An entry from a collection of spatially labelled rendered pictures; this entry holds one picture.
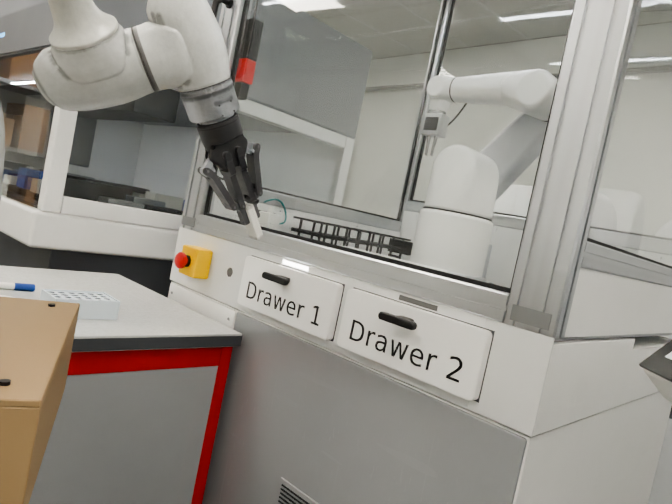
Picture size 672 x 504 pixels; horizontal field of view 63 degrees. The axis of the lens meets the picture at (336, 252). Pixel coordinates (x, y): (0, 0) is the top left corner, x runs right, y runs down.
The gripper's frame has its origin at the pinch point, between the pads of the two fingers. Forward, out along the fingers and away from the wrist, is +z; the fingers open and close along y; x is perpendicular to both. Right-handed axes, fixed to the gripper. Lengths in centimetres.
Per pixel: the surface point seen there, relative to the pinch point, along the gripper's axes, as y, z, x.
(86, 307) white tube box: -28.8, 7.7, 20.3
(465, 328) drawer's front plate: 5.2, 14.1, -42.1
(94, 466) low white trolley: -43, 32, 10
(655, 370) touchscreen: -3, 3, -71
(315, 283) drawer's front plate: 4.3, 14.6, -8.5
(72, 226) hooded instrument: -10, 11, 80
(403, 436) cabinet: -5.6, 32.3, -34.4
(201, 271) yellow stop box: -0.3, 18.9, 29.4
